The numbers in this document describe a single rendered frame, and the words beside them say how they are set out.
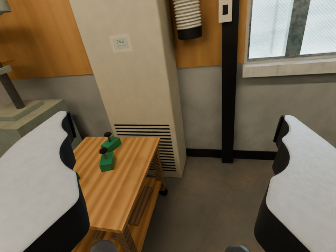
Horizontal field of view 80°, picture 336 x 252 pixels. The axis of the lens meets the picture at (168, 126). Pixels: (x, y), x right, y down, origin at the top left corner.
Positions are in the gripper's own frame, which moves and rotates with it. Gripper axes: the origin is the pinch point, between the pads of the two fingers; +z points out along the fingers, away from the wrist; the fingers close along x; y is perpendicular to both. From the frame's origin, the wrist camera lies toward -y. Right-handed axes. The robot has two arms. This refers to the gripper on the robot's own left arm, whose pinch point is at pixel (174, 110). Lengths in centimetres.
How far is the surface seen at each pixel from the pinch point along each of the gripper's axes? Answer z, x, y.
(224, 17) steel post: 125, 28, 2
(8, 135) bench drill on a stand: 102, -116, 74
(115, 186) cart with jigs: 60, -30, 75
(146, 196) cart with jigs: 80, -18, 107
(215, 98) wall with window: 137, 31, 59
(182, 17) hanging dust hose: 122, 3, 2
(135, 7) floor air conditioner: 115, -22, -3
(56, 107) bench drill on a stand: 135, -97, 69
